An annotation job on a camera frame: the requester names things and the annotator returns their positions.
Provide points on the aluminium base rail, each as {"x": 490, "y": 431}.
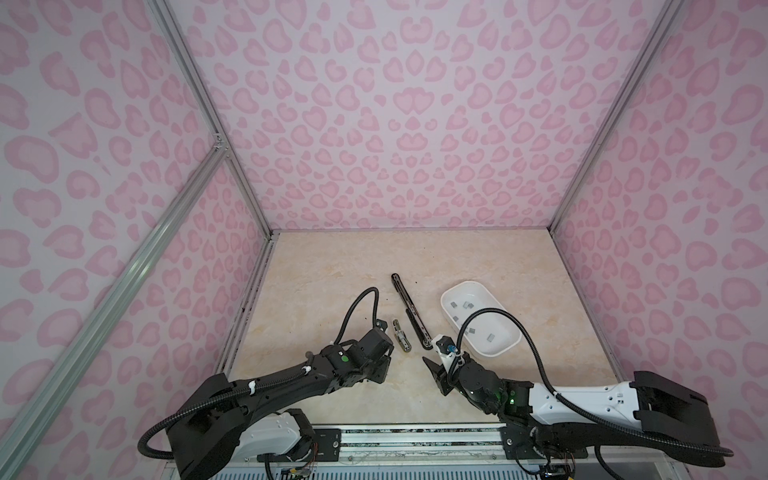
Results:
{"x": 444, "y": 451}

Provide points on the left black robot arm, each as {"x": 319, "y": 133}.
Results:
{"x": 219, "y": 411}

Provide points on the beige mini stapler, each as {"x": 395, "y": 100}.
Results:
{"x": 401, "y": 337}

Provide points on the diagonal aluminium frame bar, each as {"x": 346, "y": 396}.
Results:
{"x": 36, "y": 417}

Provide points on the white plastic tray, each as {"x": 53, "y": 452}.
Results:
{"x": 490, "y": 334}

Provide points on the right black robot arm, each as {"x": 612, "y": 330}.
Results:
{"x": 650, "y": 411}

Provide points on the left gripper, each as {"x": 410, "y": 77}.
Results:
{"x": 385, "y": 364}

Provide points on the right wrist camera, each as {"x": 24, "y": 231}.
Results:
{"x": 447, "y": 348}

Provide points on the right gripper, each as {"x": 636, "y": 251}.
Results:
{"x": 440, "y": 373}

